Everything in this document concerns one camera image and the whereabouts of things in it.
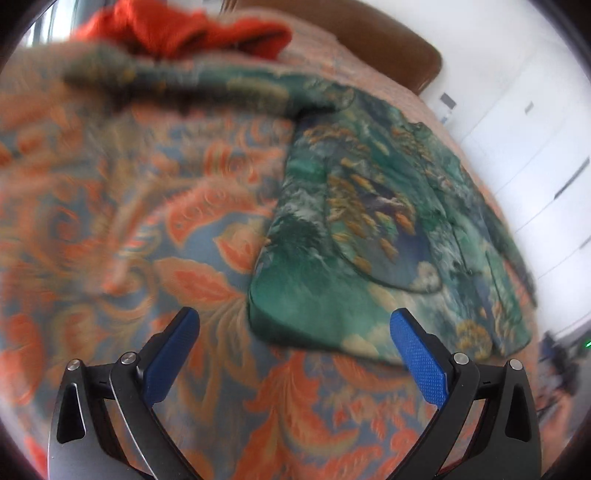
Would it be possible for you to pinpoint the green patterned jacket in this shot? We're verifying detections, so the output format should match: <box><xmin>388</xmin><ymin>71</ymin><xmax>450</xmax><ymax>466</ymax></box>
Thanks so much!
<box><xmin>65</xmin><ymin>47</ymin><xmax>533</xmax><ymax>362</ymax></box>

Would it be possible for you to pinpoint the orange blue floral bedspread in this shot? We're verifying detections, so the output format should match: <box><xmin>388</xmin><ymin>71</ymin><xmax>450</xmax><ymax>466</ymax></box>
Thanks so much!
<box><xmin>1</xmin><ymin>10</ymin><xmax>538</xmax><ymax>479</ymax></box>

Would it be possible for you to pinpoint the white wardrobe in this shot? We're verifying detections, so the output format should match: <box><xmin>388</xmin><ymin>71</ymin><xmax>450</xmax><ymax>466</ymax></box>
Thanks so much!
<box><xmin>462</xmin><ymin>47</ymin><xmax>590</xmax><ymax>337</ymax></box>

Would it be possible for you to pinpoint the brown wooden headboard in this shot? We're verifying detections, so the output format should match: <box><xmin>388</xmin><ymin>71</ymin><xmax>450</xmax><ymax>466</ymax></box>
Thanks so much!
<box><xmin>221</xmin><ymin>0</ymin><xmax>443</xmax><ymax>95</ymax></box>

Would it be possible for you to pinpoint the red orange garment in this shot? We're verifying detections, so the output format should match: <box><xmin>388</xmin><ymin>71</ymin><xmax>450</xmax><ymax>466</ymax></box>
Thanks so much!
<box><xmin>72</xmin><ymin>1</ymin><xmax>293</xmax><ymax>60</ymax></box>

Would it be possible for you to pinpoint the grey wall switch panel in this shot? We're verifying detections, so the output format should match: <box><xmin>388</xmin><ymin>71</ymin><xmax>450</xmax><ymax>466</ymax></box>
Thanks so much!
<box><xmin>440</xmin><ymin>93</ymin><xmax>457</xmax><ymax>110</ymax></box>

